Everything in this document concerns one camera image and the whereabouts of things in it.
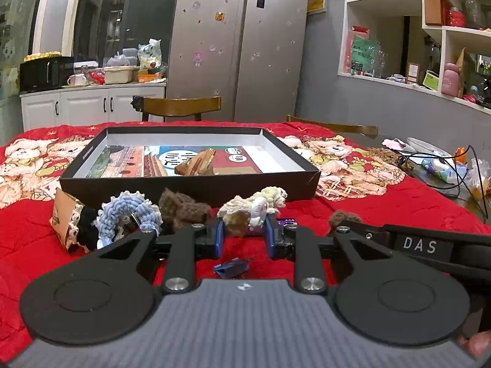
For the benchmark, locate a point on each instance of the white kitchen cabinet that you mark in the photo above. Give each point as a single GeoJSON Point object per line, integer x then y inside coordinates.
{"type": "Point", "coordinates": [84, 105]}

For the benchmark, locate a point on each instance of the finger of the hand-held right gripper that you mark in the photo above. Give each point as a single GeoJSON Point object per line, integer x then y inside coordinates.
{"type": "Point", "coordinates": [366, 228]}

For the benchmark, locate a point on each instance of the wooden hair clip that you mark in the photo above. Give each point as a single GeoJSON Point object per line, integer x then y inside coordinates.
{"type": "Point", "coordinates": [197, 165]}

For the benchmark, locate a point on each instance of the beige plastic basket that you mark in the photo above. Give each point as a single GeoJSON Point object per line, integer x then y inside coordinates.
{"type": "Point", "coordinates": [118, 75]}

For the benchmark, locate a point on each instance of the orange food packet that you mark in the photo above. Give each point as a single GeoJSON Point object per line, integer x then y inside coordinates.
{"type": "Point", "coordinates": [150, 78]}

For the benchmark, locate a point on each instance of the white wall shelf unit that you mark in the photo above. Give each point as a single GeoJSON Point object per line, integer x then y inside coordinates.
{"type": "Point", "coordinates": [433, 30]}

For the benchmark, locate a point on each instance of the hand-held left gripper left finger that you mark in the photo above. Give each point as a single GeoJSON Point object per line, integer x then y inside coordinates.
{"type": "Point", "coordinates": [219, 239]}

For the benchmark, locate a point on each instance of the pink cloth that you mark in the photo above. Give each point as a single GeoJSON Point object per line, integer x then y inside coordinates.
{"type": "Point", "coordinates": [395, 144]}

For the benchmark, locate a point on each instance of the person's right hand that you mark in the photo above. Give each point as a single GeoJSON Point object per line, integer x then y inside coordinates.
{"type": "Point", "coordinates": [477, 347]}

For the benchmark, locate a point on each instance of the red jar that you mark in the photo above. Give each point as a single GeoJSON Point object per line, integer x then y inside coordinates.
{"type": "Point", "coordinates": [456, 17]}

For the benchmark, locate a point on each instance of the pink bottle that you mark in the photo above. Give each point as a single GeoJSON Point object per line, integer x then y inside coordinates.
{"type": "Point", "coordinates": [451, 80]}

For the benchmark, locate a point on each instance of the black scrunchie with cream lace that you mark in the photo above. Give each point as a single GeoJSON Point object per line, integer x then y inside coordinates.
{"type": "Point", "coordinates": [86, 230]}

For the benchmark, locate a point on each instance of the black microwave oven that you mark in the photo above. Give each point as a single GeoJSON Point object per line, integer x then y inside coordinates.
{"type": "Point", "coordinates": [46, 74]}

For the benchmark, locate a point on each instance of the purple small packet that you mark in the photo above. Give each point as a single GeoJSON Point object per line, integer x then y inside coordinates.
{"type": "Point", "coordinates": [287, 222]}

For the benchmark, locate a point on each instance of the green card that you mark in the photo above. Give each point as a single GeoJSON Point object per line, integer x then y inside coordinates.
{"type": "Point", "coordinates": [430, 81]}

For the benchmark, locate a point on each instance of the brown fuzzy scrunchie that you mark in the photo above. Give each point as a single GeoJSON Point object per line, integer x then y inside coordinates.
{"type": "Point", "coordinates": [341, 217]}
{"type": "Point", "coordinates": [182, 209]}

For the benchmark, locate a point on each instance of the small photo frame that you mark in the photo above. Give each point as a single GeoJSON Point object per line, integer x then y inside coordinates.
{"type": "Point", "coordinates": [413, 73]}

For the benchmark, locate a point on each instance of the glass door with cartoon stickers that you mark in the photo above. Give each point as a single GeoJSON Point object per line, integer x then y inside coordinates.
{"type": "Point", "coordinates": [15, 27]}

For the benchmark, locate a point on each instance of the clear glass bottle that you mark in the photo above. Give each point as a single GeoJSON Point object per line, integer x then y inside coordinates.
{"type": "Point", "coordinates": [473, 9]}

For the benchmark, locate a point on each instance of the clear plastic bag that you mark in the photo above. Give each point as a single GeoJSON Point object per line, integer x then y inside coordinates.
{"type": "Point", "coordinates": [119, 60]}

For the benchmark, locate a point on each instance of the blue binder clip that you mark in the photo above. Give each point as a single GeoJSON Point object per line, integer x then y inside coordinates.
{"type": "Point", "coordinates": [230, 269]}

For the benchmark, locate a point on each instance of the silver double-door fridge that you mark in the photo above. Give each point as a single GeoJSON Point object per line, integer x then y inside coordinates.
{"type": "Point", "coordinates": [238, 46]}

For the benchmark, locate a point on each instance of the blue crochet scrunchie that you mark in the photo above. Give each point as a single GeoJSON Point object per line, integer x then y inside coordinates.
{"type": "Point", "coordinates": [122, 209]}

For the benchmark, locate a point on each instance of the cream scrunchie with rabbit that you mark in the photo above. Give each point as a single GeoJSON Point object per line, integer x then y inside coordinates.
{"type": "Point", "coordinates": [245, 209]}

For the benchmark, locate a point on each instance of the brown paper packet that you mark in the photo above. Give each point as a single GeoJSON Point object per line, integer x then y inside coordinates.
{"type": "Point", "coordinates": [63, 214]}

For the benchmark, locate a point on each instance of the gold wall plaque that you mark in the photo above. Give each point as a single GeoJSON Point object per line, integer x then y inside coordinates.
{"type": "Point", "coordinates": [317, 2]}

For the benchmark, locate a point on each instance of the wooden chair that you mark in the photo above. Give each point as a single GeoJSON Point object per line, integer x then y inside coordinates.
{"type": "Point", "coordinates": [333, 127]}
{"type": "Point", "coordinates": [180, 105]}

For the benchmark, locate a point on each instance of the white mug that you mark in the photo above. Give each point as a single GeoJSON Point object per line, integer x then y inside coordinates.
{"type": "Point", "coordinates": [76, 79]}

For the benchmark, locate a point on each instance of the green and white snack bag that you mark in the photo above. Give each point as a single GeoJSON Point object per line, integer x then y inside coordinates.
{"type": "Point", "coordinates": [150, 55]}

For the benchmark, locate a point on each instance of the brown box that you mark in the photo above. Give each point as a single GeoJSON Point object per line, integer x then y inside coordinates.
{"type": "Point", "coordinates": [433, 9]}

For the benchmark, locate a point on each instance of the printed paper liner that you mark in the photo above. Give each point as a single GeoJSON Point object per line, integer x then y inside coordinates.
{"type": "Point", "coordinates": [153, 161]}

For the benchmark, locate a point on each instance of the black shallow box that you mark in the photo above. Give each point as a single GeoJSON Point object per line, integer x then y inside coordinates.
{"type": "Point", "coordinates": [191, 191]}

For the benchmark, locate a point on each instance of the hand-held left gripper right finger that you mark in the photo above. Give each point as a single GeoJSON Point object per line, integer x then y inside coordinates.
{"type": "Point", "coordinates": [270, 237]}

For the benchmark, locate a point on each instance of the tissue packet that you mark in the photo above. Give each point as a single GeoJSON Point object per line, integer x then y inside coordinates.
{"type": "Point", "coordinates": [441, 168]}

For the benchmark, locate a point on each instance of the red printed blanket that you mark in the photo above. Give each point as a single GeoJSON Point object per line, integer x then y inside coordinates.
{"type": "Point", "coordinates": [383, 207]}

